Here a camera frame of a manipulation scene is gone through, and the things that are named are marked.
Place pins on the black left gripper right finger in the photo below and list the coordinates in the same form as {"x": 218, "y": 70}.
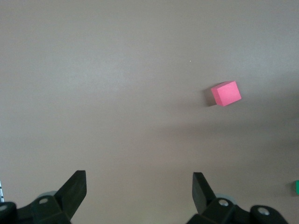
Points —
{"x": 203, "y": 196}

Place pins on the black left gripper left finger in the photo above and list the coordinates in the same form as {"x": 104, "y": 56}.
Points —
{"x": 70, "y": 193}

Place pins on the green foam cube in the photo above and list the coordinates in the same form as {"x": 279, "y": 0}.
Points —
{"x": 297, "y": 187}

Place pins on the pink foam cube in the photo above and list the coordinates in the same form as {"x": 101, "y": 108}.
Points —
{"x": 227, "y": 94}

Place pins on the white perforated edge rail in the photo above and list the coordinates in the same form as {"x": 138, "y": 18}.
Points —
{"x": 1, "y": 191}

